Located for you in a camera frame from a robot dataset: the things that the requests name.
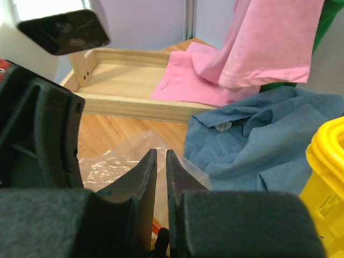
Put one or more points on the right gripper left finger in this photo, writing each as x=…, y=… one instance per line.
x=41, y=222

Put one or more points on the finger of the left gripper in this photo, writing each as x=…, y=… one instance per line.
x=66, y=33

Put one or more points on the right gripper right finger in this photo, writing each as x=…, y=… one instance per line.
x=205, y=223

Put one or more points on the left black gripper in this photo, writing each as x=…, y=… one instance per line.
x=39, y=132

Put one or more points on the clear zip top bag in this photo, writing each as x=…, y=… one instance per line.
x=118, y=220

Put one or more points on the wooden clothes rack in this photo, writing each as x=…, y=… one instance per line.
x=119, y=82

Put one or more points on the blue grey cloth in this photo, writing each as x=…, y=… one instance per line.
x=259, y=143

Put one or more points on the yellow plastic basket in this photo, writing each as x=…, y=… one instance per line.
x=323, y=193

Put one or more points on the pink t-shirt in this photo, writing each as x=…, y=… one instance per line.
x=267, y=42

